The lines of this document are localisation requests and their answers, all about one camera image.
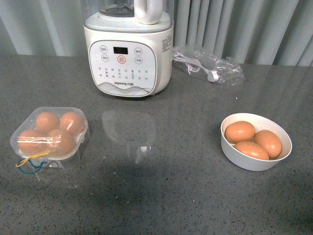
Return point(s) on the brown egg bowl left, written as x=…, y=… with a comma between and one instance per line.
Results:
x=239, y=131

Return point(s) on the brown egg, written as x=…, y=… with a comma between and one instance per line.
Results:
x=32, y=142
x=46, y=122
x=60, y=142
x=73, y=123

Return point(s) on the clear plastic egg box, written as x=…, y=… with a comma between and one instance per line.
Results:
x=31, y=164

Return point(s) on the brown egg bowl right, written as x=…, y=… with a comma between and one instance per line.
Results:
x=270, y=142

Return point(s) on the brown egg bowl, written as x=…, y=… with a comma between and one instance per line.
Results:
x=252, y=149
x=270, y=142
x=239, y=131

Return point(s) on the white Joyoung blender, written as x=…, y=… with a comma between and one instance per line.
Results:
x=130, y=45

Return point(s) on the clear plastic bag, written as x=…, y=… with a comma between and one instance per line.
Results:
x=199, y=63

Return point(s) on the white round bowl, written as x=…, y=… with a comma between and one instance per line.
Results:
x=260, y=123

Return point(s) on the brown egg bowl front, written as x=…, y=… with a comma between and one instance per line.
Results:
x=252, y=149

